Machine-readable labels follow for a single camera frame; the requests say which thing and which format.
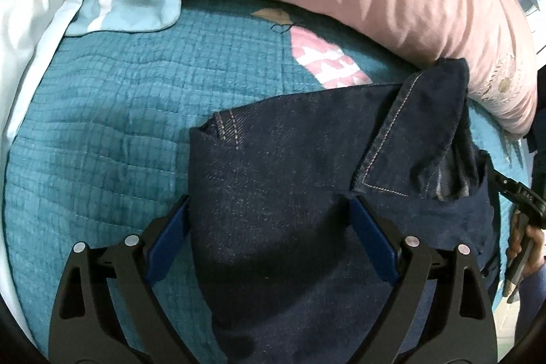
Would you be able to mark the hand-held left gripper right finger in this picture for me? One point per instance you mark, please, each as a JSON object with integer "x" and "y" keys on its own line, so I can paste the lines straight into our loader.
{"x": 371, "y": 236}

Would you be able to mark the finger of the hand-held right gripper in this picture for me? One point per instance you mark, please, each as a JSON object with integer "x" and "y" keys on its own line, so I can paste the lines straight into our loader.
{"x": 503, "y": 181}

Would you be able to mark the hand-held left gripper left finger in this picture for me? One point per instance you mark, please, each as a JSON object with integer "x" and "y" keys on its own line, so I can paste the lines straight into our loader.
{"x": 166, "y": 244}

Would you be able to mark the dark blue jeans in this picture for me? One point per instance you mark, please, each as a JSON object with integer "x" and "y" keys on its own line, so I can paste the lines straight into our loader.
{"x": 277, "y": 197}

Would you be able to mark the person's right forearm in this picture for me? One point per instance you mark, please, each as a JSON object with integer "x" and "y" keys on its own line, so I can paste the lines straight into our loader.
{"x": 533, "y": 304}

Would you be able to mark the person's right hand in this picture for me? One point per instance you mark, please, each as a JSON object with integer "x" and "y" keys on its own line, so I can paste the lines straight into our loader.
{"x": 536, "y": 246}

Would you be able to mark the teal quilted bed mat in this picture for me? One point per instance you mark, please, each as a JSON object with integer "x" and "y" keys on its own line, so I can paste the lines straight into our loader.
{"x": 106, "y": 112}

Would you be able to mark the light blue striped pillow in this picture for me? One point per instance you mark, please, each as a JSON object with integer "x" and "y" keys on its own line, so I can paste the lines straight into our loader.
{"x": 140, "y": 10}

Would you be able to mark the white pillow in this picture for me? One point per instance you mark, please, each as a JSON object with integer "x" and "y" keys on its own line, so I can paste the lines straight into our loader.
{"x": 25, "y": 18}

